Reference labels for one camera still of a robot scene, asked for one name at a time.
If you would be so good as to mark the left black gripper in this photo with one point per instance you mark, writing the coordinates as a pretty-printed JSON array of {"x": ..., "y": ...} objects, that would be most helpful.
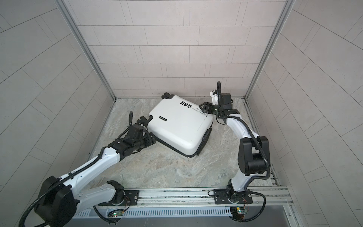
[{"x": 150, "y": 142}]

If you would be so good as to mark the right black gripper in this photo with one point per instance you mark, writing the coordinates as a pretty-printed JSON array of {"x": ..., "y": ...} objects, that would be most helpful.
[{"x": 207, "y": 105}]

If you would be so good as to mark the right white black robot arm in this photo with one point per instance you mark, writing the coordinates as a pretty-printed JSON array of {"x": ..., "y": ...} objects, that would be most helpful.
[{"x": 253, "y": 155}]

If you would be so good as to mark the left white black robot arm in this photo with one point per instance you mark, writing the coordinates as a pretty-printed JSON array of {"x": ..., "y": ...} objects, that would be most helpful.
[{"x": 59, "y": 198}]

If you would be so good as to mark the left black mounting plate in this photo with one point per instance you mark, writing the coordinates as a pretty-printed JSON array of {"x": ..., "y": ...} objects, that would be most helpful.
[{"x": 123, "y": 198}]

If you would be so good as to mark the black mounting plate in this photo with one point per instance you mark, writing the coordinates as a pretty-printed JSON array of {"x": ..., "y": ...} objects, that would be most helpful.
[
  {"x": 229, "y": 196},
  {"x": 123, "y": 198}
]

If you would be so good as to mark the left green circuit board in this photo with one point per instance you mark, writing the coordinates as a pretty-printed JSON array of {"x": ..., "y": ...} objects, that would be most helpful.
[{"x": 117, "y": 213}]

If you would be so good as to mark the green circuit board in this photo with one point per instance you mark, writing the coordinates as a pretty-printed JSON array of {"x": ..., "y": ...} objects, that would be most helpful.
[
  {"x": 117, "y": 213},
  {"x": 239, "y": 212}
]

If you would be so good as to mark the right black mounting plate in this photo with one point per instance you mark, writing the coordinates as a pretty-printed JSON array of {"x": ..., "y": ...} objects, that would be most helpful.
[{"x": 229, "y": 196}]

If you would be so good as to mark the right green circuit board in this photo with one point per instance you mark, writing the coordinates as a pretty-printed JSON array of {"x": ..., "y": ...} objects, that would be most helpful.
[{"x": 239, "y": 212}]

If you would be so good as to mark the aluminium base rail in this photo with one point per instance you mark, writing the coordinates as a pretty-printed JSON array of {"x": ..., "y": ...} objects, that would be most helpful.
[{"x": 194, "y": 202}]

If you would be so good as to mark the right aluminium corner post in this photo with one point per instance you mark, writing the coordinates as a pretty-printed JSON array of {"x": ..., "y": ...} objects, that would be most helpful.
[{"x": 276, "y": 32}]

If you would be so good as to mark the aluminium corner post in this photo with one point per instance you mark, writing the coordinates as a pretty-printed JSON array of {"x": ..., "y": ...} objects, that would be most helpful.
[
  {"x": 276, "y": 32},
  {"x": 81, "y": 41}
]

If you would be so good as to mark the left aluminium corner post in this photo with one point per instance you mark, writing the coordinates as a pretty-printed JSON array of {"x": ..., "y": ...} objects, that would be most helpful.
[{"x": 81, "y": 41}]

